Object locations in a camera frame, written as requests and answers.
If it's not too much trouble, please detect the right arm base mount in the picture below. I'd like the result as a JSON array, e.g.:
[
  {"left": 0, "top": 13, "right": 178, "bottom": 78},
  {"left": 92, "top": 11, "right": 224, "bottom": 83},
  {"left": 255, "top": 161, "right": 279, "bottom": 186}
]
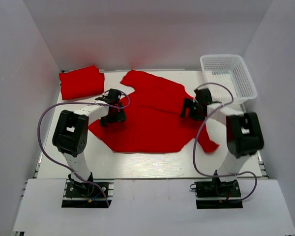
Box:
[{"left": 190, "top": 180, "right": 243, "bottom": 209}]

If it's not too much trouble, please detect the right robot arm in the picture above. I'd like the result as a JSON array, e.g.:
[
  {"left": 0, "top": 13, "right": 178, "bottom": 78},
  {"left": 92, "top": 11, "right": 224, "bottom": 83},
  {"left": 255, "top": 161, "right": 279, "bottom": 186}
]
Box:
[{"left": 180, "top": 88, "right": 264, "bottom": 194}]

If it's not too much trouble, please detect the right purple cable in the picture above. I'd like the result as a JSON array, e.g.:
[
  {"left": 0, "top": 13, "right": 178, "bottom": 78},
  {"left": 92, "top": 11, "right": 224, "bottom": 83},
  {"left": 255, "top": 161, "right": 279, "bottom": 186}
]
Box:
[{"left": 192, "top": 82, "right": 258, "bottom": 202}]

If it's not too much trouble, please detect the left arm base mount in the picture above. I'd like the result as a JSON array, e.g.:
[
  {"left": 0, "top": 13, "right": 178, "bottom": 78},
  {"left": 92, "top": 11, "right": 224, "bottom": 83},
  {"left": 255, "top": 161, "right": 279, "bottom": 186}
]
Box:
[{"left": 61, "top": 180, "right": 109, "bottom": 208}]

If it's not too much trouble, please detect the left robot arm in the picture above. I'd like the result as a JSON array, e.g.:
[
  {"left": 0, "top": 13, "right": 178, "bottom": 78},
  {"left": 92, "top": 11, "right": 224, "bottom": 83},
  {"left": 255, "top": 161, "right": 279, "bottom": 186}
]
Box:
[{"left": 52, "top": 88, "right": 126, "bottom": 192}]

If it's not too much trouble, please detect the white plastic basket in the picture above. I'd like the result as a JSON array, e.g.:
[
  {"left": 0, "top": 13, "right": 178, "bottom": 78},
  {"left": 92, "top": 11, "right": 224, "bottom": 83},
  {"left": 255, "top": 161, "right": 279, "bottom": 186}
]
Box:
[{"left": 200, "top": 54, "right": 258, "bottom": 105}]

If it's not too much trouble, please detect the red t-shirt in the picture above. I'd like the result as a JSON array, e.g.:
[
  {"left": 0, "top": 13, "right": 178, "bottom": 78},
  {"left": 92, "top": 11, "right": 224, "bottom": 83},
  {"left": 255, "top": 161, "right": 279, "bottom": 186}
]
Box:
[
  {"left": 88, "top": 70, "right": 219, "bottom": 153},
  {"left": 59, "top": 65, "right": 105, "bottom": 100}
]

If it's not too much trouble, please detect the folded red t-shirt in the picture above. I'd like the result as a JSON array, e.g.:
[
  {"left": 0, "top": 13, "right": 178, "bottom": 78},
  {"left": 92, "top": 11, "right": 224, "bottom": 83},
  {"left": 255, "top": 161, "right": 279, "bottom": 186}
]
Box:
[{"left": 59, "top": 65, "right": 105, "bottom": 100}]

